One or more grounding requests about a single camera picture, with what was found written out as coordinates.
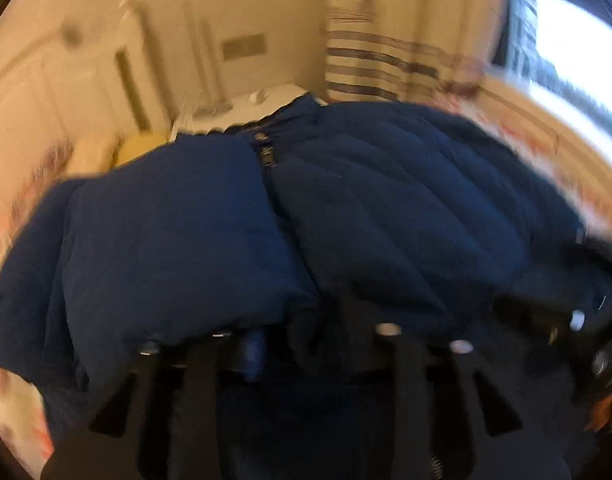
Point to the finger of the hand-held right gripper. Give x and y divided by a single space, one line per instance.
535 317

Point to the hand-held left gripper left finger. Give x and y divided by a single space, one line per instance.
251 355

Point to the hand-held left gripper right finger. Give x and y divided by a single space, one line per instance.
410 385

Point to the navy blue down jacket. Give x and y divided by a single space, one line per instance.
366 195

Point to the person's right hand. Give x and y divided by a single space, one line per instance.
605 412

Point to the white windowsill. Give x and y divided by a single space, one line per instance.
560 130

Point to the yellow pillow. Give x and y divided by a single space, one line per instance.
141 149

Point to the white nightstand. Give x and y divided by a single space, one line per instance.
246 105

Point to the cream pillow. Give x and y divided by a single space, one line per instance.
93 155

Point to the dark framed window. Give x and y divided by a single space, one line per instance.
565 35

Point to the white bed headboard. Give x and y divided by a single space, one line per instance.
86 85

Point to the striped patterned curtain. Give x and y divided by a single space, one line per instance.
385 30

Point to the wall socket plate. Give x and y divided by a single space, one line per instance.
243 46

